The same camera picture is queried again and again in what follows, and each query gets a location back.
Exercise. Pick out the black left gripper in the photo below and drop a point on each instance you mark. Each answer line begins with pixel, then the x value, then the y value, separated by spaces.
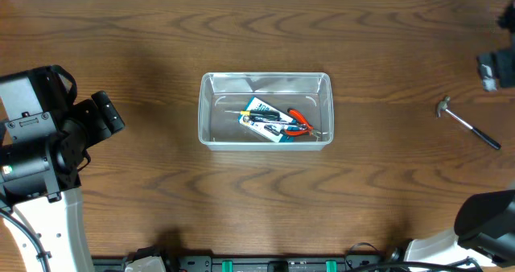
pixel 96 130

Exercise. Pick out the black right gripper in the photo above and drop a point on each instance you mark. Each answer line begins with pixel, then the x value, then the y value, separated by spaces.
pixel 506 59

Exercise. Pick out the small black handled hammer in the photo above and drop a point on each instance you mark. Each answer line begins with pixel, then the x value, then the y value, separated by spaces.
pixel 442 107

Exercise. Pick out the black yellow screwdriver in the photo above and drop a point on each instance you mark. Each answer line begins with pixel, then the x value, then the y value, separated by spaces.
pixel 265 114

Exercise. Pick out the blue white product box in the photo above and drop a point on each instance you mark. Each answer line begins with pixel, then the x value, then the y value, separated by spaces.
pixel 271 129

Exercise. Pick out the red handled tool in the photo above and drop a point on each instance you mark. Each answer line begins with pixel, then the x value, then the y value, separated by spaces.
pixel 302 126

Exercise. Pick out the silver ring wrench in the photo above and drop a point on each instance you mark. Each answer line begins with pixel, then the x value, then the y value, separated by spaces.
pixel 259 119

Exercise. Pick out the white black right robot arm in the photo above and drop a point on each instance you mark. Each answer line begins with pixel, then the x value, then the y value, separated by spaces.
pixel 483 233

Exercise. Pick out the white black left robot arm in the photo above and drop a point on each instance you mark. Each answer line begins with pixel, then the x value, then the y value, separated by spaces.
pixel 41 199

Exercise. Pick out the clear plastic container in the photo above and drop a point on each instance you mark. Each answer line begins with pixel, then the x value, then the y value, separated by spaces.
pixel 308 92

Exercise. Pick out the black mounting rail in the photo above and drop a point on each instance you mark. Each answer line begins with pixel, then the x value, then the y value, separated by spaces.
pixel 156 259

